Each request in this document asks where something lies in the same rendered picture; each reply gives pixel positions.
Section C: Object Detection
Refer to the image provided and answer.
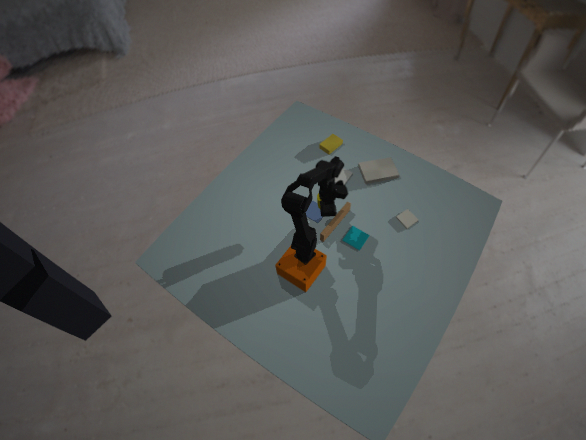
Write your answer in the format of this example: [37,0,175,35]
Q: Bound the yellow rectangular block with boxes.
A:
[320,134,343,154]

